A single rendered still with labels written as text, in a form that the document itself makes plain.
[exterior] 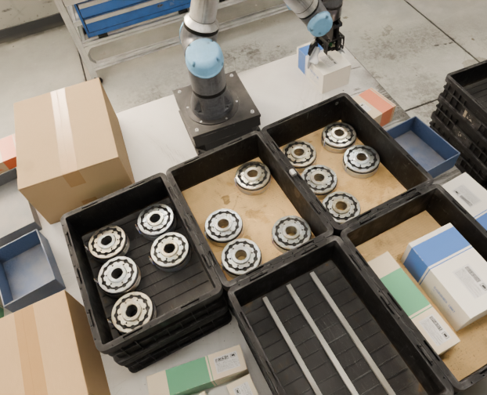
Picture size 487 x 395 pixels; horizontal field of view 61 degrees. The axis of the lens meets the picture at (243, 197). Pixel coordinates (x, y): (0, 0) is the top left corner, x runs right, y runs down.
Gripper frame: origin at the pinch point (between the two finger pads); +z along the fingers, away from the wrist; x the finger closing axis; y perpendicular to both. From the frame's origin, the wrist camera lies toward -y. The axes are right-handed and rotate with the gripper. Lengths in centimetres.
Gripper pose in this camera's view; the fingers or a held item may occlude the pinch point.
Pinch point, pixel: (322, 61)
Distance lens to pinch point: 172.0
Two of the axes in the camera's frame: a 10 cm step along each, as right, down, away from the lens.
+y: 4.2, 7.2, -5.5
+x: 9.0, -3.9, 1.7
